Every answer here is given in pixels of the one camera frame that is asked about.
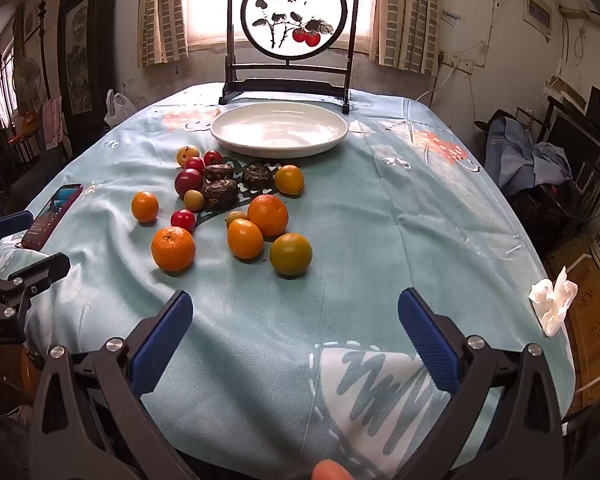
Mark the white wall panel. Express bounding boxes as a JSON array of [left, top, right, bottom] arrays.
[[524, 0, 553, 41]]

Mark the yellow-orange citrus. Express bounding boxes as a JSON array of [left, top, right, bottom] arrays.
[[274, 165, 306, 196]]

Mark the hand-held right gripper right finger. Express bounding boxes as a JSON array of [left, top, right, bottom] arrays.
[[395, 287, 566, 480]]

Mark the green-orange tangerine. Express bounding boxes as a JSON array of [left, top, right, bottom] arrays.
[[270, 232, 313, 277]]

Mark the smartphone with red case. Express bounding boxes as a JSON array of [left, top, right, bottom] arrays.
[[21, 183, 84, 250]]

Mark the light blue printed tablecloth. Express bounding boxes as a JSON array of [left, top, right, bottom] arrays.
[[0, 82, 576, 480]]

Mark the bright window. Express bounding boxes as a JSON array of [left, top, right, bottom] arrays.
[[182, 0, 381, 52]]

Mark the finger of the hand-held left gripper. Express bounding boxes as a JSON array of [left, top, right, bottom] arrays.
[[0, 211, 34, 242], [0, 252, 71, 323]]

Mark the dark monitor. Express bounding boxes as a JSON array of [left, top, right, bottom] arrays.
[[542, 107, 600, 181]]

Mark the dark wooden coat stand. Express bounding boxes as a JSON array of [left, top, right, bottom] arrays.
[[35, 0, 53, 106]]

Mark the dark red plum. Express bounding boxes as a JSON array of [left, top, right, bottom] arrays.
[[174, 168, 204, 197]]

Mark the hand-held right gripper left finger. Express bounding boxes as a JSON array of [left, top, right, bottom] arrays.
[[28, 290, 201, 480]]

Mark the standing fan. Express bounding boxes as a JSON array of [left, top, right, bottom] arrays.
[[12, 57, 43, 111]]

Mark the crumpled white tissue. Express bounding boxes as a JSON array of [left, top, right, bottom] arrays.
[[528, 266, 579, 337]]

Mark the white plastic bag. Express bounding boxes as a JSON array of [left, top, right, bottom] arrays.
[[104, 89, 138, 127]]

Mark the medium smooth orange citrus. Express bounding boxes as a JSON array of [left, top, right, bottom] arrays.
[[227, 218, 265, 260]]

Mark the brown cardboard box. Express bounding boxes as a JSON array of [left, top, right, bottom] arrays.
[[562, 252, 600, 406]]

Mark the white oval plate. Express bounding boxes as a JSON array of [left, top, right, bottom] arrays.
[[210, 101, 349, 159]]

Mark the person's right hand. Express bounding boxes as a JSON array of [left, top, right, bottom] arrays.
[[312, 460, 352, 480]]

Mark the small smooth orange citrus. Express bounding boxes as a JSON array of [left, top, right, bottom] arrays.
[[131, 191, 160, 223]]

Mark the pink hanging cloth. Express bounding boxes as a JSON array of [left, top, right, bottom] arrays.
[[42, 96, 66, 151]]

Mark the dark framed persimmon painting screen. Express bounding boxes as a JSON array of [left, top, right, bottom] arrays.
[[219, 0, 362, 115]]

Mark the checked curtain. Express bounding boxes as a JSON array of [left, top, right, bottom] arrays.
[[376, 0, 440, 77], [137, 0, 190, 68]]

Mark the dark framed landscape painting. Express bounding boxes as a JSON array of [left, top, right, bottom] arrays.
[[57, 0, 116, 146]]

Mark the pile of blue clothes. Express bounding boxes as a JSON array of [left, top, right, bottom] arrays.
[[485, 115, 576, 196]]

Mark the large textured orange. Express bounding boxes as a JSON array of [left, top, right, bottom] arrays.
[[151, 226, 197, 273], [247, 194, 290, 237]]

